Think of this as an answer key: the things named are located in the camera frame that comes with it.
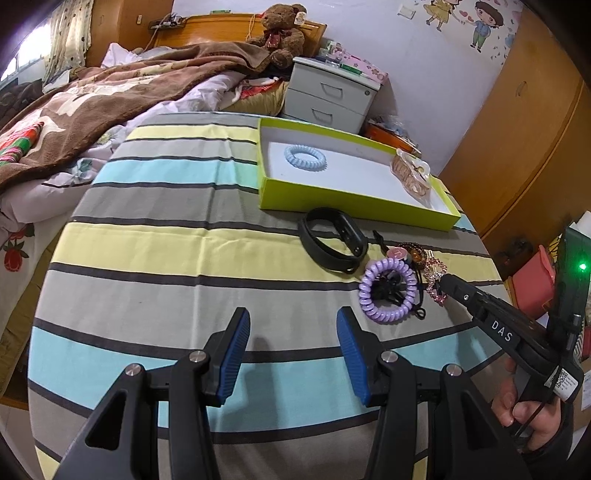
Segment small bottles on nightstand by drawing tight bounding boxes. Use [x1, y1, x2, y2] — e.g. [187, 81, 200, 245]
[318, 39, 352, 65]

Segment black smart band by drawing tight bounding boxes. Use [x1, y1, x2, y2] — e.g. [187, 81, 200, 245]
[298, 208, 370, 274]

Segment green cardboard box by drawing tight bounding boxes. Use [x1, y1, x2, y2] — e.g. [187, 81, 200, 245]
[257, 117, 462, 233]

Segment wooden bed headboard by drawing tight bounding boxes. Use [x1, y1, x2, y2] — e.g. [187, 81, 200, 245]
[148, 13, 326, 61]

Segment red green plaid cloth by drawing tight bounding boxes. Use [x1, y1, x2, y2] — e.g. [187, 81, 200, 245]
[0, 122, 44, 167]

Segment brown teddy bear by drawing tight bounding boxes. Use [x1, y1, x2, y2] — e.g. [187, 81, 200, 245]
[246, 4, 308, 70]

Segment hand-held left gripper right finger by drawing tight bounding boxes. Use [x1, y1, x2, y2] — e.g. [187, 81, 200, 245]
[336, 306, 532, 480]

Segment purple spiral hair tie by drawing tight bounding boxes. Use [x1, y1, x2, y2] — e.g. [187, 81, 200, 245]
[359, 258, 417, 324]

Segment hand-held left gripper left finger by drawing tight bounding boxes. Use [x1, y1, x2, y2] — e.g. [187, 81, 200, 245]
[53, 307, 252, 480]

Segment beige hair claw clip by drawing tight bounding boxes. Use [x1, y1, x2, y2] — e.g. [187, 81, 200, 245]
[390, 148, 432, 198]

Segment dotted curtain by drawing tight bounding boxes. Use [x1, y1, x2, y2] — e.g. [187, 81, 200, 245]
[44, 0, 93, 88]

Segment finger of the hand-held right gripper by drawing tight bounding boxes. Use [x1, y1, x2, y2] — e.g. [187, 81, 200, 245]
[438, 273, 492, 319]

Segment large wooden wardrobe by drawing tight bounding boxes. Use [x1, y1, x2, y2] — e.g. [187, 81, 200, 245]
[438, 9, 591, 259]

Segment pink bucket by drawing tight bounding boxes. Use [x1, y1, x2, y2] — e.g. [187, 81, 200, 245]
[510, 251, 557, 319]

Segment pink floral box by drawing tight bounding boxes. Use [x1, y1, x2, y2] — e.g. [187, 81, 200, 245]
[339, 53, 389, 81]

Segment dark clothes heap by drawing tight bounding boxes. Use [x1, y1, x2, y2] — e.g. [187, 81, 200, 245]
[0, 80, 44, 121]

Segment brown bead bracelet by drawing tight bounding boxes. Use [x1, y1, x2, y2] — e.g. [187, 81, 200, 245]
[399, 242, 428, 267]

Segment black bow hair clip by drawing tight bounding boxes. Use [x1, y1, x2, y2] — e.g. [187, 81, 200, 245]
[372, 272, 428, 321]

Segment blue spiral hair tie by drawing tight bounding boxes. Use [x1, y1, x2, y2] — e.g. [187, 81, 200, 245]
[283, 144, 328, 171]

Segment window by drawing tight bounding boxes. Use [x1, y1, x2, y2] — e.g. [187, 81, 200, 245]
[0, 46, 51, 88]

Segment yellow pillow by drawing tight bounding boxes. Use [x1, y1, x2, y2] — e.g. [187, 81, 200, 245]
[226, 78, 289, 116]

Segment striped tablecloth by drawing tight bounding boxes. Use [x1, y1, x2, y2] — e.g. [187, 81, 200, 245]
[28, 112, 522, 480]

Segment tall wooden cabinet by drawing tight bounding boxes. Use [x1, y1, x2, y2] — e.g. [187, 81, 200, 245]
[85, 0, 176, 68]

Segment black hair tie with charm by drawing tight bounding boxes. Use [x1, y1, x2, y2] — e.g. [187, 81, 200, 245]
[372, 229, 413, 268]

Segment orange basin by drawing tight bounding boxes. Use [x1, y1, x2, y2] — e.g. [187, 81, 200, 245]
[365, 122, 419, 153]

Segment grey nightstand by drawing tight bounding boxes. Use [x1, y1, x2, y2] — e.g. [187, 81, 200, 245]
[281, 56, 384, 136]

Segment cartoon wall sticker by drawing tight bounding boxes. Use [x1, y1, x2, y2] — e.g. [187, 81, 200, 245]
[418, 0, 518, 51]

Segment brown patterned blanket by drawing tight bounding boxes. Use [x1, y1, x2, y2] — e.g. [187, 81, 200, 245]
[0, 41, 271, 204]

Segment white floral quilt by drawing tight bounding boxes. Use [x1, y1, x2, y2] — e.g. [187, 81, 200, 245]
[0, 44, 245, 324]

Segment person's right hand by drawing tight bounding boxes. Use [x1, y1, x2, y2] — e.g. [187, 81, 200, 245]
[492, 357, 573, 450]

